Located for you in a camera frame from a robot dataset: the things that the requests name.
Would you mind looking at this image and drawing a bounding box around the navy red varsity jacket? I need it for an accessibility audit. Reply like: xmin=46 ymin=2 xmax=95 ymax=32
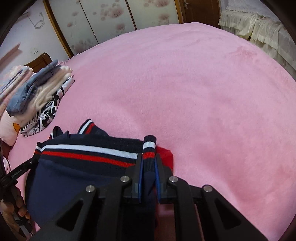
xmin=25 ymin=119 xmax=173 ymax=240

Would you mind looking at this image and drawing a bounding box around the person's left hand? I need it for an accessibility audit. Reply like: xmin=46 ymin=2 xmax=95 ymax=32
xmin=1 ymin=187 xmax=31 ymax=233

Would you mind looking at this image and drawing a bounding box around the pink orange print pillow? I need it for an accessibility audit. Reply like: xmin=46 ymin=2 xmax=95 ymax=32
xmin=0 ymin=111 xmax=21 ymax=147

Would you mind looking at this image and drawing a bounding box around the folded black white garment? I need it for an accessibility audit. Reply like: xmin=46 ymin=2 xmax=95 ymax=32
xmin=20 ymin=76 xmax=75 ymax=137

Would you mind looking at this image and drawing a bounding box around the folded blue fleece garment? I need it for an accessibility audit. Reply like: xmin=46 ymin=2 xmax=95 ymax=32
xmin=6 ymin=59 xmax=61 ymax=116

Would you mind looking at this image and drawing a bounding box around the folded cream garment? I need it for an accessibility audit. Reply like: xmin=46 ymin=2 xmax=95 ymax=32
xmin=16 ymin=65 xmax=72 ymax=127

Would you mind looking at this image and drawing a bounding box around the folded pastel floral quilt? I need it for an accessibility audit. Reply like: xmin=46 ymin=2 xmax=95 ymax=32
xmin=1 ymin=65 xmax=33 ymax=115

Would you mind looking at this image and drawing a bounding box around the pink plush bedspread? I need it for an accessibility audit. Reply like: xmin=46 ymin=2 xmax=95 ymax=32
xmin=9 ymin=23 xmax=295 ymax=240

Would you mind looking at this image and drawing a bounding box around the dark wooden headboard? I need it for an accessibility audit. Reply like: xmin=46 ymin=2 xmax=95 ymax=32
xmin=26 ymin=53 xmax=53 ymax=73

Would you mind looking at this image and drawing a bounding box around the floral sliding wardrobe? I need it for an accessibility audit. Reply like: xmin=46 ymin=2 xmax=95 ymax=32
xmin=43 ymin=1 xmax=183 ymax=57

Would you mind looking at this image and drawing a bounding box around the cream lace covered furniture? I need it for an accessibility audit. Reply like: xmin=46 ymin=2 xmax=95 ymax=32
xmin=218 ymin=1 xmax=295 ymax=78

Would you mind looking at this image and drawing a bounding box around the dark brown wooden door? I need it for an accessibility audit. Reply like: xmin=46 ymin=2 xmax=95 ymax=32
xmin=180 ymin=0 xmax=221 ymax=28

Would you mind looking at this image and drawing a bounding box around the pink wall shelf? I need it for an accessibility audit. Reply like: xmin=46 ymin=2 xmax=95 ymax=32
xmin=0 ymin=42 xmax=21 ymax=65

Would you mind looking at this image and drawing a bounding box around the white wall socket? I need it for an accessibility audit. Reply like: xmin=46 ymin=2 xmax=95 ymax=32
xmin=32 ymin=48 xmax=39 ymax=54

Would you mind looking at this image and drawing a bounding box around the white power cord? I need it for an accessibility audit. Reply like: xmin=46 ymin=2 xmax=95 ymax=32
xmin=27 ymin=11 xmax=46 ymax=30

